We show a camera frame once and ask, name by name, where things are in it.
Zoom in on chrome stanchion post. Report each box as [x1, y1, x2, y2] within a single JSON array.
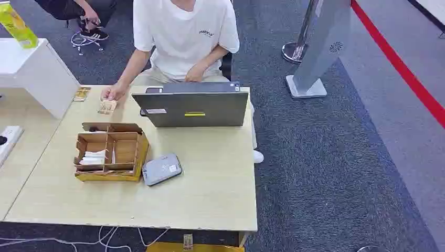
[[281, 0, 321, 65]]

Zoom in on grey kiosk stand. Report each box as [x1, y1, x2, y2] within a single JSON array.
[[285, 0, 353, 99]]

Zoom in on person in dark clothing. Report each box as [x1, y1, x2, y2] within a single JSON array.
[[34, 0, 118, 41]]

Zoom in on white cabinet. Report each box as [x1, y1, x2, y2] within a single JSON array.
[[0, 38, 81, 120]]

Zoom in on yellow box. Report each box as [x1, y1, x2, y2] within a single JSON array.
[[145, 241, 246, 252]]

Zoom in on person's left hand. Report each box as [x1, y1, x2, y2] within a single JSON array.
[[184, 65, 206, 83]]

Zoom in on card with printed face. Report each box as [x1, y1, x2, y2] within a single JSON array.
[[98, 99, 118, 116]]

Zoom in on red floor tape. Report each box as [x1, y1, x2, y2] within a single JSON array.
[[350, 0, 445, 130]]

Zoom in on white power strip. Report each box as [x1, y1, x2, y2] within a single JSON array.
[[0, 125, 25, 169]]

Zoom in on grey card reader device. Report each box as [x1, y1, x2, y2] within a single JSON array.
[[142, 153, 183, 187]]

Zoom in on wooden card box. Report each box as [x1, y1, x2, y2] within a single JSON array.
[[73, 121, 151, 183]]

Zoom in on yellow-green drink carton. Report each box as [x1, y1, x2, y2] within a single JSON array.
[[0, 1, 39, 50]]

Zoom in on white cards stack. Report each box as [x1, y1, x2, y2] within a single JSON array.
[[79, 149, 109, 166]]

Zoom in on black office chair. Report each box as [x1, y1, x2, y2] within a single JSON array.
[[219, 51, 233, 82]]

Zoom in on chrome chair base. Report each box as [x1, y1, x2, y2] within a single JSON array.
[[70, 30, 105, 56]]

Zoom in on round chrome base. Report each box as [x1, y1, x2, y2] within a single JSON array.
[[357, 245, 393, 252]]

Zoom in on person in white shirt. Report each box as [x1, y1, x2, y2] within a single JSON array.
[[101, 0, 265, 164]]

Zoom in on person's right hand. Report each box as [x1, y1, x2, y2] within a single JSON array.
[[101, 83, 129, 102]]

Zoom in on grey laptop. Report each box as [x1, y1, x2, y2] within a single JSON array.
[[131, 81, 250, 128]]

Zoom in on yellow card stack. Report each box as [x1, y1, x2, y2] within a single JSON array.
[[72, 87, 92, 102]]

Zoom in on white cable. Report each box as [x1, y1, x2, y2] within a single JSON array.
[[0, 226, 169, 252]]

